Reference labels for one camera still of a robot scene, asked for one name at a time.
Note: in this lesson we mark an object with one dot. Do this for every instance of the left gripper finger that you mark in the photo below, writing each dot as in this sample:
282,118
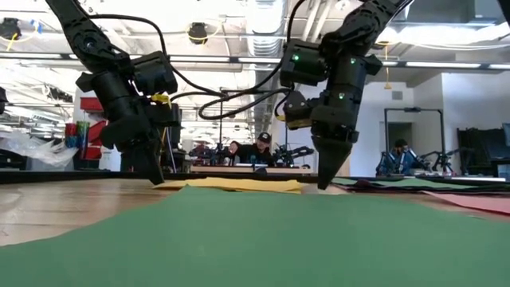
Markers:
147,163

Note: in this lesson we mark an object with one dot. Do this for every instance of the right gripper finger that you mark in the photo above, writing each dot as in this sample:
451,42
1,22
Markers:
330,159

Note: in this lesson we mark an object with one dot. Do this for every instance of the pink paper sheet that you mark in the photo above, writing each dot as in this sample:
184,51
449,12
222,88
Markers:
478,201

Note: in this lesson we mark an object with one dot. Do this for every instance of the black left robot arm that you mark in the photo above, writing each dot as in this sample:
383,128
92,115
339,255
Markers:
83,40

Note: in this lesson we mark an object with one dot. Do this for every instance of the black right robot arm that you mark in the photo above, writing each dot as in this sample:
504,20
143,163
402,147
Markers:
358,28

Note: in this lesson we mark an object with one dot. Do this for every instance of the yellow tape strip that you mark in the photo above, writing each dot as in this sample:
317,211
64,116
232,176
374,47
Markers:
161,98

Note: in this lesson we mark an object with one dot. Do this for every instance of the white box dark front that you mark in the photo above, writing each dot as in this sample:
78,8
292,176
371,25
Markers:
109,161

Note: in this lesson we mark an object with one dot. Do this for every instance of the black monitor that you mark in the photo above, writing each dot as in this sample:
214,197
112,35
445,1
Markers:
175,137

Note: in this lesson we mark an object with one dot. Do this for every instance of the red storage bin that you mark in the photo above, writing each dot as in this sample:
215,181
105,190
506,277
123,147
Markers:
92,153
91,104
93,131

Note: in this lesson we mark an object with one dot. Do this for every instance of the green container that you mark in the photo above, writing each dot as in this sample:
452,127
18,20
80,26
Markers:
83,133

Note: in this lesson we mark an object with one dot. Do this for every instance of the red container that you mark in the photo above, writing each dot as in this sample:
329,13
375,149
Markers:
71,130

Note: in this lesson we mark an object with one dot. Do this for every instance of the dark doorway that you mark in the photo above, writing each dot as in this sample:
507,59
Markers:
400,131

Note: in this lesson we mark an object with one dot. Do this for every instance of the person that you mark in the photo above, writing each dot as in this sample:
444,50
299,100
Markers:
259,153
398,159

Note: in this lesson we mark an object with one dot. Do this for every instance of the background wooden table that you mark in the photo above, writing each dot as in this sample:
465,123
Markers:
223,169

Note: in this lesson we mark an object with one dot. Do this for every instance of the black ceiling dome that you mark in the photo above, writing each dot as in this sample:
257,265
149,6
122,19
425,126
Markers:
198,34
381,46
9,28

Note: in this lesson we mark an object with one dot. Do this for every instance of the clear plastic sheet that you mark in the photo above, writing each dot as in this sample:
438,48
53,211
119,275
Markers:
36,149

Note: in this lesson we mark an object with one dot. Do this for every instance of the white round ceiling fixture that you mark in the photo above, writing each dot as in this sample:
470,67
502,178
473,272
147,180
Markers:
342,4

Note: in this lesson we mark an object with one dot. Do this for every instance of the black case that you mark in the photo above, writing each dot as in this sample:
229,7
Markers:
12,160

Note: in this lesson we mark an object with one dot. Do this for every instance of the black cabinet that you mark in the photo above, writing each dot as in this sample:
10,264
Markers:
480,151

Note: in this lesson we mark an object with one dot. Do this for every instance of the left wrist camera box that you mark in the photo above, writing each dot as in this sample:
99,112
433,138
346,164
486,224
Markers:
165,115

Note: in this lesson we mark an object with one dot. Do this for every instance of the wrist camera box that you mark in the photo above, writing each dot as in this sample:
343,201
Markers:
299,111
165,115

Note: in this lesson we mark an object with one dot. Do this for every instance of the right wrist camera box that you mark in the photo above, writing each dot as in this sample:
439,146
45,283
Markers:
299,111

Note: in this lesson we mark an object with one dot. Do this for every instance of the grey wall vent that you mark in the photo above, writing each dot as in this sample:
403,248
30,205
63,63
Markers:
397,95

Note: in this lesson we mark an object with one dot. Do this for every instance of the black gantry frame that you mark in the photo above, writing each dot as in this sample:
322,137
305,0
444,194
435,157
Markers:
220,131
414,109

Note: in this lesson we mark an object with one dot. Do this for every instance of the black table frame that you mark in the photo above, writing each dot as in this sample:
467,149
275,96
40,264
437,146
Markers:
60,176

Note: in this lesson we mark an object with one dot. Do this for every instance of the silver ceiling duct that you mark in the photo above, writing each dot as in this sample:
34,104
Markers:
263,24

